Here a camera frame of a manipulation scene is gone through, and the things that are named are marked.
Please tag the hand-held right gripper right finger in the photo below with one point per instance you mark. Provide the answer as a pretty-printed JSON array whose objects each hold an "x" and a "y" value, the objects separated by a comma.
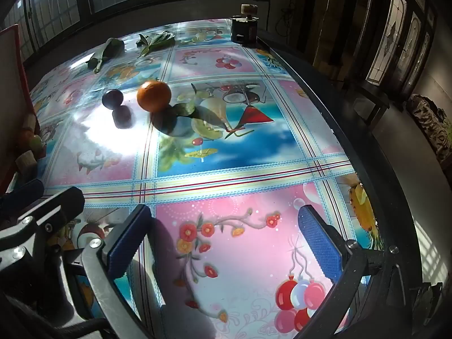
[{"x": 319, "y": 243}]

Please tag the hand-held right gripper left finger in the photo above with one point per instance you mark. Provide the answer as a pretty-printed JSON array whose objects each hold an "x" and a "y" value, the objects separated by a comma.
[{"x": 129, "y": 240}]

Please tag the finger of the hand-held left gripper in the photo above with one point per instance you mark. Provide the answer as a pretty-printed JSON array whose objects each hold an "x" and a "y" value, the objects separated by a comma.
[
  {"x": 60, "y": 203},
  {"x": 21, "y": 192}
]

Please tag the red tray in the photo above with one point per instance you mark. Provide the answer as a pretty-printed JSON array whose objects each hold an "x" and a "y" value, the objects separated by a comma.
[{"x": 14, "y": 88}]

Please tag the dark purple grape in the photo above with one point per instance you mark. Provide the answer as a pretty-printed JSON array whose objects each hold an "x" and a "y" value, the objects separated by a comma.
[{"x": 112, "y": 99}]

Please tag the green grape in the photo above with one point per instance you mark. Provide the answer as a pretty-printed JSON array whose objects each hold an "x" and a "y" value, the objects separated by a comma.
[{"x": 36, "y": 144}]

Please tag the printed fruit tablecloth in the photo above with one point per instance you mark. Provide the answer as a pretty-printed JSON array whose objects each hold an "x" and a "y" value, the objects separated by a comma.
[{"x": 226, "y": 155}]

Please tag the orange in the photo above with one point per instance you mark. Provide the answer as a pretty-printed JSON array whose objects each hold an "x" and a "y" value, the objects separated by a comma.
[{"x": 154, "y": 95}]

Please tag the dark wooden bench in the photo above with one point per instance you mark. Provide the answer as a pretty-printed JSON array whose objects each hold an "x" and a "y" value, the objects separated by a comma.
[{"x": 370, "y": 102}]

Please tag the broad green leaf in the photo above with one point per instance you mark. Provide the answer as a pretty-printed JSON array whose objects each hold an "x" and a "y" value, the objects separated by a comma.
[{"x": 105, "y": 53}]

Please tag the camouflage bag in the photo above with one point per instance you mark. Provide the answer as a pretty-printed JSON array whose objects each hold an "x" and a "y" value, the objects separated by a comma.
[{"x": 429, "y": 122}]

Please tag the curly green leaf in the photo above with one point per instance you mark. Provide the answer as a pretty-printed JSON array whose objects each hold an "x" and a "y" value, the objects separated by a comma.
[{"x": 155, "y": 41}]

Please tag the stained glass door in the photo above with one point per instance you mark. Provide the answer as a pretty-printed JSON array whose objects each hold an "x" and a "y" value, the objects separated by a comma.
[{"x": 395, "y": 35}]

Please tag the black box device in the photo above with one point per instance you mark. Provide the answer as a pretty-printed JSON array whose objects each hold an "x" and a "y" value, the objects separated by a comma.
[{"x": 243, "y": 29}]

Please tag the tape roll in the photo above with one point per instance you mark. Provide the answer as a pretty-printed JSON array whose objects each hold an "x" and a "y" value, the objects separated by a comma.
[{"x": 249, "y": 9}]

